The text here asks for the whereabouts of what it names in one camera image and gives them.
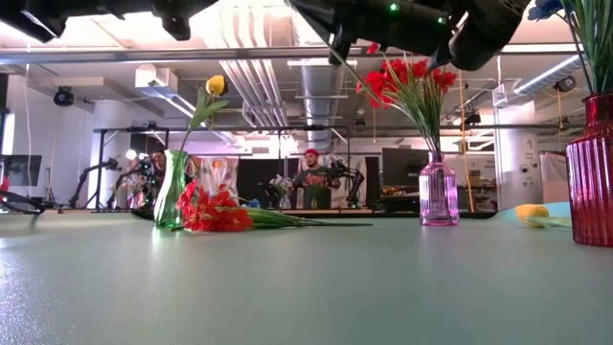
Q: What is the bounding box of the person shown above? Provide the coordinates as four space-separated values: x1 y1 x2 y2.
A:
292 148 342 211
143 149 169 208

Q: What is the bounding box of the white flower bouquet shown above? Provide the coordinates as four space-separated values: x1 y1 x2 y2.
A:
268 174 296 211

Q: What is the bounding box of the long ceiling light fixture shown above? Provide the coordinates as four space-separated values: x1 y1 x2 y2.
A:
286 57 358 68

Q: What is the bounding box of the pink cloth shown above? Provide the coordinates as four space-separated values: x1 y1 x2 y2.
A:
539 151 569 205

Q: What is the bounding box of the dark wall screen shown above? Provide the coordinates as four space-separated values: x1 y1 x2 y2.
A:
0 153 43 188

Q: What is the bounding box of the grey overhead beam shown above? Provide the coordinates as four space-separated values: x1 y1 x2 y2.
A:
0 45 580 64

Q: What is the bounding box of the black looped cable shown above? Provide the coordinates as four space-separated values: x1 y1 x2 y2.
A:
0 189 48 217

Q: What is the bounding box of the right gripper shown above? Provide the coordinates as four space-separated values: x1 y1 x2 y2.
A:
286 0 461 66

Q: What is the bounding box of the pink ribbed glass vase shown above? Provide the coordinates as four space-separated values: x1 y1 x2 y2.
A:
419 151 461 227

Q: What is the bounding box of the green glass vase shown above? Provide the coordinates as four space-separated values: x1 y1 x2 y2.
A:
152 149 193 230

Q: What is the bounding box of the large blue flower bunch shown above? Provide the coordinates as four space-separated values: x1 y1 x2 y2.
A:
526 0 613 97

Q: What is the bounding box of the red flower bunch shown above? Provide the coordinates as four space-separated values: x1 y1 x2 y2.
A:
366 41 459 154
354 57 440 154
175 179 374 234

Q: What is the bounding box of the black monitor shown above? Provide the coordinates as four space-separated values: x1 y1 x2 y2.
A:
381 147 429 189

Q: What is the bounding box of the red ribbed glass vase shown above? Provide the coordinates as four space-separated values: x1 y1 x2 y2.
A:
564 93 613 248

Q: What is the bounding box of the white pillar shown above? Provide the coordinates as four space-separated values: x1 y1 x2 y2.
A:
495 103 545 212

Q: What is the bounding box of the black horizontal rail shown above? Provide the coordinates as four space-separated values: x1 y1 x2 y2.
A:
93 124 583 134

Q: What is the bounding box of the floral patterned curtain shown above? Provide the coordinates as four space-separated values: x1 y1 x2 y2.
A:
184 155 239 215

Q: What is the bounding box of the yellow tulip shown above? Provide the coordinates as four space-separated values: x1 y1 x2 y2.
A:
177 74 230 154
514 203 574 230

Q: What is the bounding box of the green table mat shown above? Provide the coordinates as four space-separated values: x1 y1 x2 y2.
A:
0 200 613 345

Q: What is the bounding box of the yellow cable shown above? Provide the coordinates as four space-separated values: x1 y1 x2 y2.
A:
457 71 475 212

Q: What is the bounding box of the white ceiling unit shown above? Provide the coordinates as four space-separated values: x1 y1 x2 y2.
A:
134 64 178 90

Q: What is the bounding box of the black ceiling lamp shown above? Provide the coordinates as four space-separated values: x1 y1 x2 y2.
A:
53 85 76 107
555 75 579 93

